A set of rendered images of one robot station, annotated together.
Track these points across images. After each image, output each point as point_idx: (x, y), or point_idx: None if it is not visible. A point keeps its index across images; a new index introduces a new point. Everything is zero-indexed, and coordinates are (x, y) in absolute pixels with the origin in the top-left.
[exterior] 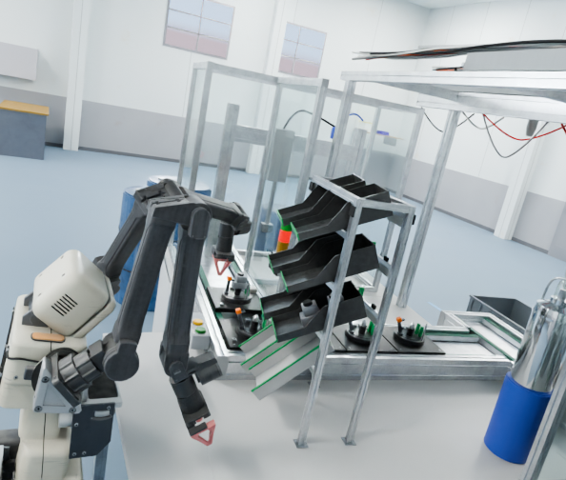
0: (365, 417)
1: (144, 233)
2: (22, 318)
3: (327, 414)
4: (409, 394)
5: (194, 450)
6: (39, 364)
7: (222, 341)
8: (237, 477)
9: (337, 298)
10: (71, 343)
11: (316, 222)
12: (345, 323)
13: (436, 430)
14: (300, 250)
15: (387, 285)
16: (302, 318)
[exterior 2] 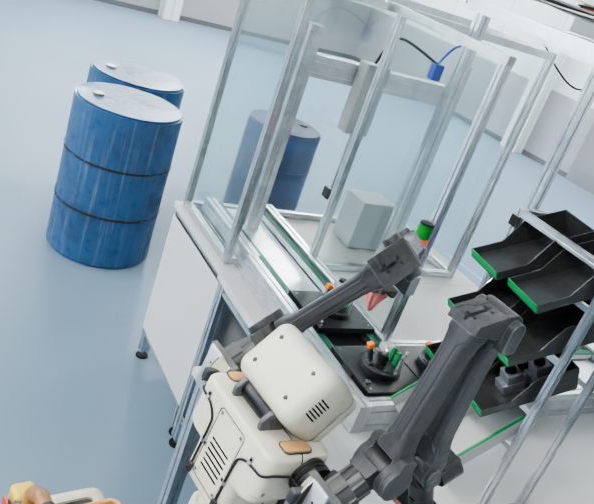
0: (518, 474)
1: (449, 348)
2: (261, 424)
3: (482, 473)
4: (545, 438)
5: None
6: (309, 487)
7: (353, 383)
8: None
9: (561, 374)
10: (317, 451)
11: (536, 278)
12: (553, 395)
13: (588, 485)
14: (485, 294)
15: None
16: (504, 387)
